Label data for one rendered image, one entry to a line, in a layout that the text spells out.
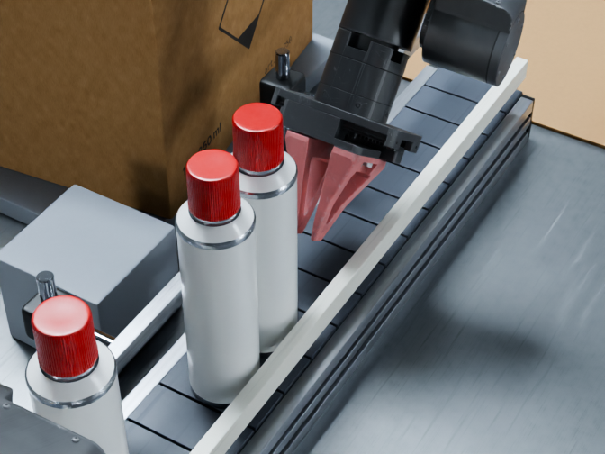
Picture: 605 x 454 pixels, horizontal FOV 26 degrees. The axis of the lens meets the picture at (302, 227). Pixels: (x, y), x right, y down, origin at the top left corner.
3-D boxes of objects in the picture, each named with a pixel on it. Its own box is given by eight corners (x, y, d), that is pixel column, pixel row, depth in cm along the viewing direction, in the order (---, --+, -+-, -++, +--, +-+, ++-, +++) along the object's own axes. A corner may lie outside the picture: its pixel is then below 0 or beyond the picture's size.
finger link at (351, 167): (324, 250, 95) (367, 128, 94) (240, 216, 97) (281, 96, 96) (356, 250, 101) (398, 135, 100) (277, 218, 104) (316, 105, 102)
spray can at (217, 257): (235, 420, 92) (223, 202, 79) (175, 391, 94) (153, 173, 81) (275, 372, 96) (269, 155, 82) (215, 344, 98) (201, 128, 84)
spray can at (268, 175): (275, 368, 96) (270, 151, 82) (215, 340, 98) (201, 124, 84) (311, 323, 99) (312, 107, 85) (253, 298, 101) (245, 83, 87)
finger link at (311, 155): (337, 257, 94) (381, 133, 93) (253, 222, 97) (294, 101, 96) (369, 256, 101) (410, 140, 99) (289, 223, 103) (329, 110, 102)
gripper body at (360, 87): (387, 154, 93) (423, 55, 92) (266, 109, 97) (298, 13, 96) (416, 159, 99) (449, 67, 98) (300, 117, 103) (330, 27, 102)
